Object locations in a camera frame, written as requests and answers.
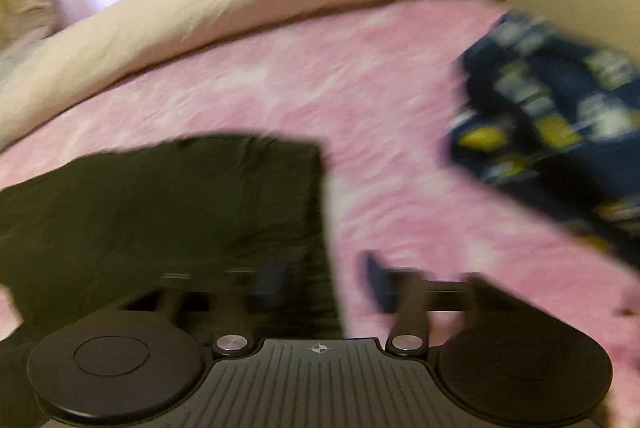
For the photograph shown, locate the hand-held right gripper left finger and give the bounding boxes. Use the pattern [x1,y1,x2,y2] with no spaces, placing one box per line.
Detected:
[122,258,288,357]

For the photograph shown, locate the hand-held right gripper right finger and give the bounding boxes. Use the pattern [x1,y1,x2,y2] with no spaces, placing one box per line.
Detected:
[361,250,531,357]

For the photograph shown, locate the black pants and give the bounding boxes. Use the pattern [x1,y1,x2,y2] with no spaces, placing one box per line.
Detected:
[0,134,351,428]

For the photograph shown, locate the dark blue printed garment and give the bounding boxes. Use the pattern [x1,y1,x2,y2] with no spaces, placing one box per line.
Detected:
[442,10,640,259]

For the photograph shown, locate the pink floral blanket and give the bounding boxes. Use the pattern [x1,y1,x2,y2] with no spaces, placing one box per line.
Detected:
[0,0,640,428]

